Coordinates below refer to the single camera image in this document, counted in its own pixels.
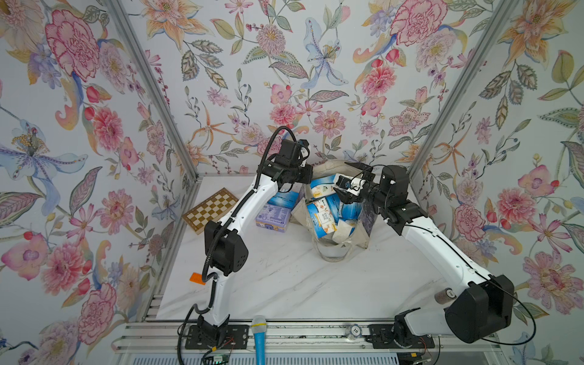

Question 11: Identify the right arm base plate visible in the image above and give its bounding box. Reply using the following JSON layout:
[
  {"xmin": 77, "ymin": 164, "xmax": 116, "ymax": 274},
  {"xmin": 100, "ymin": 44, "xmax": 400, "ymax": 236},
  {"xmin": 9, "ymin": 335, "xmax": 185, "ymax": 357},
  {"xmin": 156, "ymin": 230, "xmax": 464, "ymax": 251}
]
[{"xmin": 365, "ymin": 323, "xmax": 436, "ymax": 351}]

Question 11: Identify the blue microphone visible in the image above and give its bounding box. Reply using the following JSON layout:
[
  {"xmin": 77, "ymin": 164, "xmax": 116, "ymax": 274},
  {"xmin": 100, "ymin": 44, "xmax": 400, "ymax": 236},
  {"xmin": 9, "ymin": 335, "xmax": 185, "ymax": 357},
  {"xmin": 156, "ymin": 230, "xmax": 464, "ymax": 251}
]
[{"xmin": 250, "ymin": 316, "xmax": 267, "ymax": 365}]

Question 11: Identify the blue tissue pack front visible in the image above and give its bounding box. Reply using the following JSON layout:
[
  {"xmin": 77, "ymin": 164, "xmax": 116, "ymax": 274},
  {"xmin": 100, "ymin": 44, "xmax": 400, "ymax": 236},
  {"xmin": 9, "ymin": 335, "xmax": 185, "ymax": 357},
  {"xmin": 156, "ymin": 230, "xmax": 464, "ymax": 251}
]
[{"xmin": 339, "ymin": 202, "xmax": 363, "ymax": 221}]

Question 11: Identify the silver round knob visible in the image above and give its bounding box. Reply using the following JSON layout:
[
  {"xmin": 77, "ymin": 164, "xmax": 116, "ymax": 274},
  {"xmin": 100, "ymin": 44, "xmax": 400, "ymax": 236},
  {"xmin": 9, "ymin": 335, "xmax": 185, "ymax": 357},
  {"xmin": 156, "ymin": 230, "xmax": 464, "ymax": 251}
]
[{"xmin": 346, "ymin": 323, "xmax": 363, "ymax": 342}]

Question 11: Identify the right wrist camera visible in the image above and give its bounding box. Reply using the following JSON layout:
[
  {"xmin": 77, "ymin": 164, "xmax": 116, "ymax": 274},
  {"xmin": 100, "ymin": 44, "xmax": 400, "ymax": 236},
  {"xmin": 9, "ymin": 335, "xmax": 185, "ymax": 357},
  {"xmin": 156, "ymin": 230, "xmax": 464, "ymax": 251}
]
[{"xmin": 343, "ymin": 176, "xmax": 367, "ymax": 195}]

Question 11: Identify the brown cylinder roll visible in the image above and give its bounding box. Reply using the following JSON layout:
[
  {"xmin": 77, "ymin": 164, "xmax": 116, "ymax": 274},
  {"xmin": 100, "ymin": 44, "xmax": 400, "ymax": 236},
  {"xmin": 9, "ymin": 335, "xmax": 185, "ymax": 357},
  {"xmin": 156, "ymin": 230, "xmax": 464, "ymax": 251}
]
[{"xmin": 434, "ymin": 287, "xmax": 457, "ymax": 305}]

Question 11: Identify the beige canvas tote bag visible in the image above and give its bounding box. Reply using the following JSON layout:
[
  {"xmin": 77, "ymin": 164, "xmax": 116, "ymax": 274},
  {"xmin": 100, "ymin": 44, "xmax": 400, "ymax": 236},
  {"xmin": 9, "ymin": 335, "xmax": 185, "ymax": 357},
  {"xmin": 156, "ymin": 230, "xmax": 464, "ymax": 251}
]
[{"xmin": 292, "ymin": 160, "xmax": 377, "ymax": 262}]

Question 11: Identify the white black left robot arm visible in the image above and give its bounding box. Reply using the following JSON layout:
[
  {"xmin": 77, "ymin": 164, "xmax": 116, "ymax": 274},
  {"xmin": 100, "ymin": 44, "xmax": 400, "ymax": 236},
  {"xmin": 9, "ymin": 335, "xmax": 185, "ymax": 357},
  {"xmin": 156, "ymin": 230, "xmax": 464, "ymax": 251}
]
[{"xmin": 197, "ymin": 139, "xmax": 313, "ymax": 328}]

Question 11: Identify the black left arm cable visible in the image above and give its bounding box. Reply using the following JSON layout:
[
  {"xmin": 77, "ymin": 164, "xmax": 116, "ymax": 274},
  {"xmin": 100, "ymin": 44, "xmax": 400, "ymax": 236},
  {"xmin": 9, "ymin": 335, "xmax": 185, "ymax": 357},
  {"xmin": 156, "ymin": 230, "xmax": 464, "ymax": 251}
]
[{"xmin": 176, "ymin": 125, "xmax": 298, "ymax": 365}]

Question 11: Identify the aluminium front rail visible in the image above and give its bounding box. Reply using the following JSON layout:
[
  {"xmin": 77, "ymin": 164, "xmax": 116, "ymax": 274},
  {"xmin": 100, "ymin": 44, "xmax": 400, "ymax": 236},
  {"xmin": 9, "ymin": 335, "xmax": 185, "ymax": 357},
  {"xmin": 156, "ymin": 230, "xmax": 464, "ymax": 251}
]
[{"xmin": 113, "ymin": 321, "xmax": 502, "ymax": 355}]

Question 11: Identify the wooden chessboard box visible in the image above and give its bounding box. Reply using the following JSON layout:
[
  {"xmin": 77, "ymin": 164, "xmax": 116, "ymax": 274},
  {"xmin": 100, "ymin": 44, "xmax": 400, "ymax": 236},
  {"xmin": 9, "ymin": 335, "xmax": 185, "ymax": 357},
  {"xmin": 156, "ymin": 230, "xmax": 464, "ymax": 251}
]
[{"xmin": 182, "ymin": 188, "xmax": 238, "ymax": 234}]

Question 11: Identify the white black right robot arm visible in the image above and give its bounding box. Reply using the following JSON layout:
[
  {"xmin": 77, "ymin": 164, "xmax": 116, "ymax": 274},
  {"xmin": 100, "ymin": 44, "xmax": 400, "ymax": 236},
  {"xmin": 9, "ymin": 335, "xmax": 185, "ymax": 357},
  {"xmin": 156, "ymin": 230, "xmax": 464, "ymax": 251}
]
[{"xmin": 334, "ymin": 164, "xmax": 515, "ymax": 347}]

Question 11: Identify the purple tissue pack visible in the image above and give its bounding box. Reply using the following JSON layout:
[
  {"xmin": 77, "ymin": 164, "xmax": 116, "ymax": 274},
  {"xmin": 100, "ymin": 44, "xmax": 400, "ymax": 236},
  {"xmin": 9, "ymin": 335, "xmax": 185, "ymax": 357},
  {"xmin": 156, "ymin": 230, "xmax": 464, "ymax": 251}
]
[{"xmin": 255, "ymin": 204, "xmax": 291, "ymax": 233}]

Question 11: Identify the orange tag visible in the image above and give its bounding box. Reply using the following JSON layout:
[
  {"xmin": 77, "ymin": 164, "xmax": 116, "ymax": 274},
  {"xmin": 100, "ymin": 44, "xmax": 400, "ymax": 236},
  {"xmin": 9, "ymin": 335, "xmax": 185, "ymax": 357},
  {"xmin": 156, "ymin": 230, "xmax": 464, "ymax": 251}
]
[{"xmin": 189, "ymin": 272, "xmax": 206, "ymax": 285}]

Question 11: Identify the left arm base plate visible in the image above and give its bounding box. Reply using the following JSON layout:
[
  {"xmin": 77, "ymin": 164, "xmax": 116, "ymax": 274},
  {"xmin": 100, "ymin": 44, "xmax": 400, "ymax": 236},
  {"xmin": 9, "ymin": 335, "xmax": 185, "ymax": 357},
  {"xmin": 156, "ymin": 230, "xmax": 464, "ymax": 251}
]
[{"xmin": 184, "ymin": 325, "xmax": 249, "ymax": 351}]

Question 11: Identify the blue white tissue pack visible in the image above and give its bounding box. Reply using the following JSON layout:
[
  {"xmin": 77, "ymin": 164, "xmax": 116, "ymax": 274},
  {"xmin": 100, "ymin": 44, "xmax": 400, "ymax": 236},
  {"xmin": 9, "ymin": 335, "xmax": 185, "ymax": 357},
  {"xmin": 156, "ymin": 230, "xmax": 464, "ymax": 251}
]
[{"xmin": 310, "ymin": 174, "xmax": 336, "ymax": 199}]

